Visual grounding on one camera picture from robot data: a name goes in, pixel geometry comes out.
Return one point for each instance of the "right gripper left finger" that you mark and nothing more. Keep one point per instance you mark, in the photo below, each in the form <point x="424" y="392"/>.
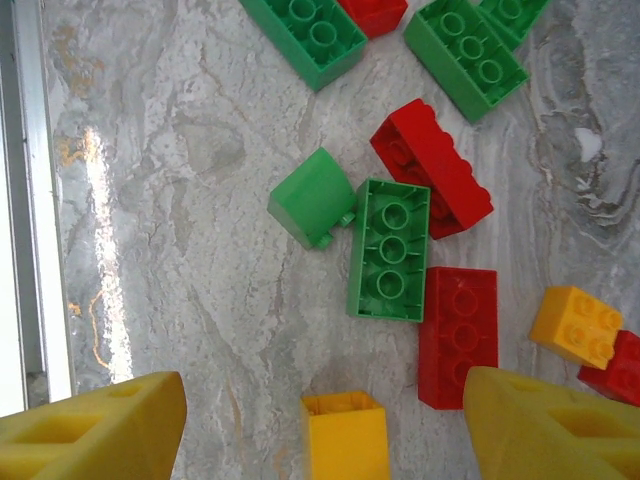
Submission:
<point x="100" y="430"/>

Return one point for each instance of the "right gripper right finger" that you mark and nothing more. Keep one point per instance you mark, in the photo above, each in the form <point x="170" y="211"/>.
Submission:
<point x="550" y="430"/>

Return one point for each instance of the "red lego brick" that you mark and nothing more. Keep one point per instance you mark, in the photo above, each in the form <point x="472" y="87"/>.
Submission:
<point x="620" y="370"/>
<point x="372" y="17"/>
<point x="457" y="310"/>
<point x="430" y="145"/>

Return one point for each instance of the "small yellow lego brick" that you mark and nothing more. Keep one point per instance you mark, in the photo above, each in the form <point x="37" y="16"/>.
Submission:
<point x="560" y="325"/>
<point x="345" y="440"/>

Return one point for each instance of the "green curved lego brick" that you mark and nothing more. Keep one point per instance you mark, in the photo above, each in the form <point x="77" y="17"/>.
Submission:
<point x="310" y="195"/>

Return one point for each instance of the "aluminium rail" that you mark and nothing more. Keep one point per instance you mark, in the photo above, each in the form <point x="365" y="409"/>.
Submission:
<point x="35" y="200"/>

